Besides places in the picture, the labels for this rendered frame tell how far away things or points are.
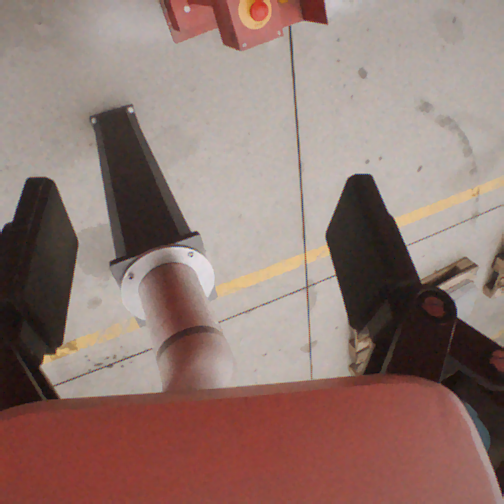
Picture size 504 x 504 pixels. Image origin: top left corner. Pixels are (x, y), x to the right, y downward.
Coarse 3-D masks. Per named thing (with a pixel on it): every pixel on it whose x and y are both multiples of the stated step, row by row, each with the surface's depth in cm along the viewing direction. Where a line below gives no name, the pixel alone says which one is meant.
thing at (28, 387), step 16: (0, 336) 7; (0, 352) 7; (16, 352) 7; (0, 368) 7; (16, 368) 7; (0, 384) 7; (16, 384) 7; (32, 384) 7; (48, 384) 9; (0, 400) 7; (16, 400) 7; (32, 400) 7
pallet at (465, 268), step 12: (456, 264) 306; (468, 264) 303; (432, 276) 302; (444, 276) 310; (456, 276) 297; (468, 276) 303; (444, 288) 297; (348, 324) 294; (360, 336) 286; (348, 348) 317; (360, 348) 297; (360, 360) 308; (360, 372) 322
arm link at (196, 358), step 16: (176, 336) 58; (192, 336) 58; (208, 336) 59; (224, 336) 63; (160, 352) 59; (176, 352) 56; (192, 352) 56; (208, 352) 56; (224, 352) 58; (160, 368) 58; (176, 368) 54; (192, 368) 54; (208, 368) 56; (224, 368) 57; (176, 384) 52; (192, 384) 54; (208, 384) 56; (224, 384) 59
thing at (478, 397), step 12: (456, 372) 10; (456, 384) 10; (468, 384) 9; (468, 396) 9; (480, 396) 9; (492, 396) 9; (480, 408) 9; (492, 408) 9; (480, 420) 9; (492, 420) 9; (492, 432) 9; (492, 444) 9; (492, 456) 8
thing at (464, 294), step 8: (456, 288) 299; (464, 288) 298; (472, 288) 296; (456, 296) 293; (464, 296) 294; (472, 296) 300; (456, 304) 296; (464, 304) 302; (472, 304) 309; (464, 312) 311; (464, 320) 321
